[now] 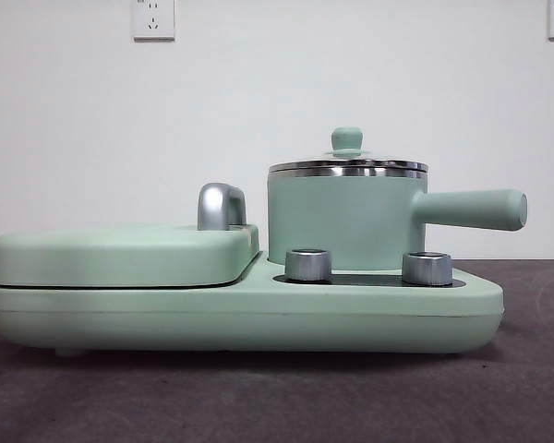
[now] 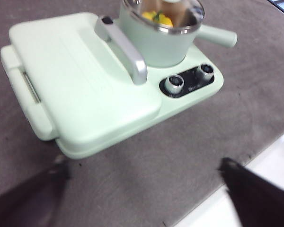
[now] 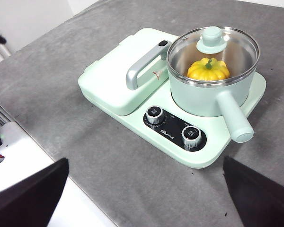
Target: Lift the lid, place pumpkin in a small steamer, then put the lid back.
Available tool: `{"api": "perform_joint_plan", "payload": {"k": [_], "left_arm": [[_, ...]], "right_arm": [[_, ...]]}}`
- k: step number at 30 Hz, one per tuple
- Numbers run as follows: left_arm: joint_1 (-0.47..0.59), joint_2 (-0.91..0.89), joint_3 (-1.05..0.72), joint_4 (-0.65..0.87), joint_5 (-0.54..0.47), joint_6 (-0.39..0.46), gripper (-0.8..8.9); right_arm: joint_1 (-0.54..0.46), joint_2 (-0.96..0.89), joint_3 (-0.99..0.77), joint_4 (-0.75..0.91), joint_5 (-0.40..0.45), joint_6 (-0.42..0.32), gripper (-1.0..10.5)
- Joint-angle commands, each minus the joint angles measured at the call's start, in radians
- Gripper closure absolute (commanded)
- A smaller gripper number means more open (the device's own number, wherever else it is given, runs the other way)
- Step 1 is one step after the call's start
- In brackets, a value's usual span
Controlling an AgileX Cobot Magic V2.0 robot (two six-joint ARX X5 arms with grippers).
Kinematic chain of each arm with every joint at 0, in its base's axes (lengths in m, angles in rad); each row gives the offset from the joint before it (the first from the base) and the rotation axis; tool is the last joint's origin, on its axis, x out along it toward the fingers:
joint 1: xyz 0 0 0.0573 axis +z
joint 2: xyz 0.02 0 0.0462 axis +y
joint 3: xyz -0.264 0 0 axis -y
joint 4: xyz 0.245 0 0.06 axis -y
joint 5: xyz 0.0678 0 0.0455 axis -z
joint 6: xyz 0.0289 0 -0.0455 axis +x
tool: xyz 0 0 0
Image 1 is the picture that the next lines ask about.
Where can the glass lid with green knob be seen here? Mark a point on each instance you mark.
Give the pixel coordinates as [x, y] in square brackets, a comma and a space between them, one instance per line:
[346, 138]

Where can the silver control knob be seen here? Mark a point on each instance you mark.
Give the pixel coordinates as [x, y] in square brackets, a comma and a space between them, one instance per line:
[308, 266]
[426, 268]

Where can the green breakfast machine base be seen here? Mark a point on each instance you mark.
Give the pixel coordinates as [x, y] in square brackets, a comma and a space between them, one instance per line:
[120, 318]

